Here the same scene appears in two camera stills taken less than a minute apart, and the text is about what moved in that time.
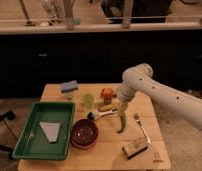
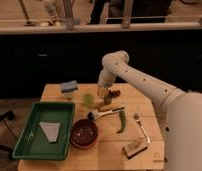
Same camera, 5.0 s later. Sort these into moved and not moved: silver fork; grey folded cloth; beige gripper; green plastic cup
Moved: beige gripper
Not moved: green plastic cup; silver fork; grey folded cloth
